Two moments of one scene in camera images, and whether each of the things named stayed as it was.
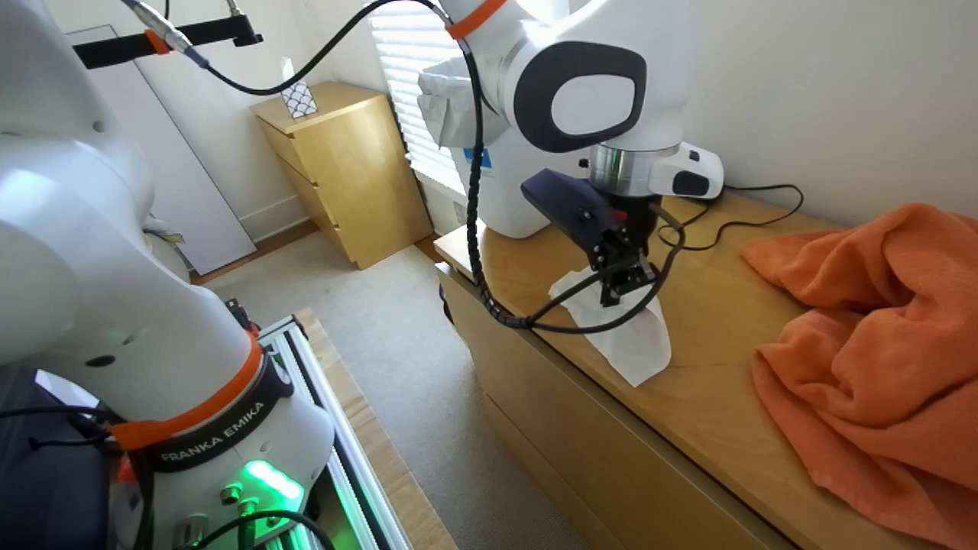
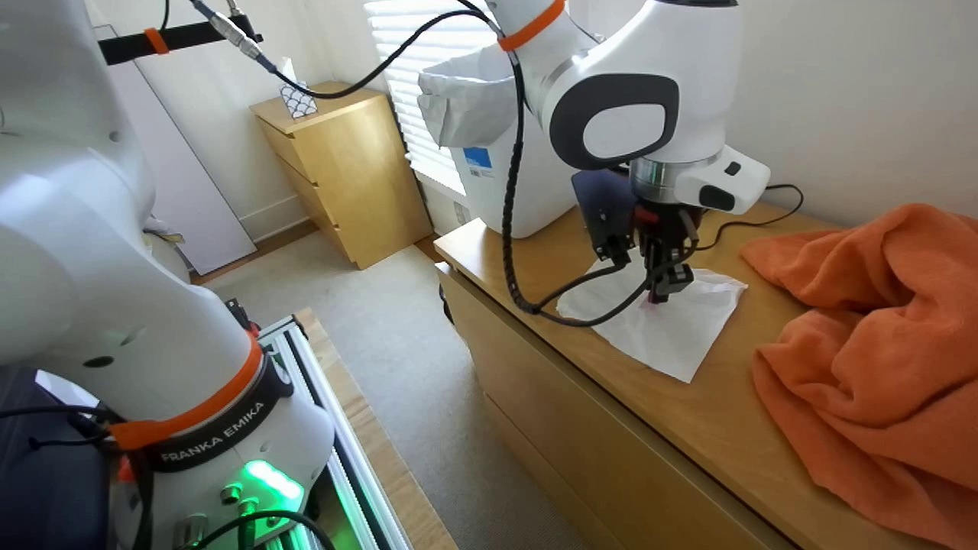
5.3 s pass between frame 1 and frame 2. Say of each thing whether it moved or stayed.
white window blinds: stayed
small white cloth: moved
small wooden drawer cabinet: stayed
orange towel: stayed
